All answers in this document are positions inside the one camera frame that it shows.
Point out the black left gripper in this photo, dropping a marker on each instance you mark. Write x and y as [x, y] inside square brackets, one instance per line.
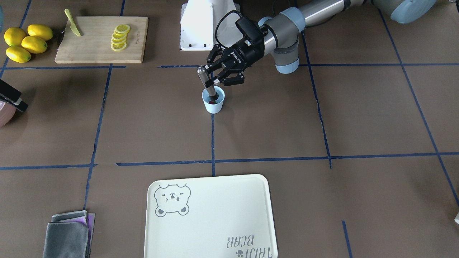
[247, 55]

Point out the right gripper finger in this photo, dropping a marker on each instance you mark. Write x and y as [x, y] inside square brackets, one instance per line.
[20, 105]
[9, 93]

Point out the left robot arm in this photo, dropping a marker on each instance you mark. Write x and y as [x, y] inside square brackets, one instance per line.
[276, 35]

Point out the pink bowl with ice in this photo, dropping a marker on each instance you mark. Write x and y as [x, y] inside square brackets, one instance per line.
[7, 112]

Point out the light blue plastic cup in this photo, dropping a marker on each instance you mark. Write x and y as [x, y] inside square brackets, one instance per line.
[214, 108]

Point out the whole lemon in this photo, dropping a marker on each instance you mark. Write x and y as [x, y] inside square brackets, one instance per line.
[34, 44]
[18, 54]
[40, 30]
[14, 36]

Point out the wooden cutting board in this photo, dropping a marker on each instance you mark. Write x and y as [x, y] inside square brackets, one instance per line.
[93, 46]

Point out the yellow plastic knife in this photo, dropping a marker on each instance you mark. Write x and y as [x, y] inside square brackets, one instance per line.
[73, 25]

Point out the lemon slices stack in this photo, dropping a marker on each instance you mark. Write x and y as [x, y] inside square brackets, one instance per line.
[118, 40]

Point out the grey purple folded cloth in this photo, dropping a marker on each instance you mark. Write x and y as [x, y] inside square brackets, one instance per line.
[69, 235]

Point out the cream bear tray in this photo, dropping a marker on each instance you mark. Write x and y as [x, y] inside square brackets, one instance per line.
[210, 217]

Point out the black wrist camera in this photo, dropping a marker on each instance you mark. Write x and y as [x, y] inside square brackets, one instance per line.
[250, 30]

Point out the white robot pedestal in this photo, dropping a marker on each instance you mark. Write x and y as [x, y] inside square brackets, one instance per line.
[199, 19]

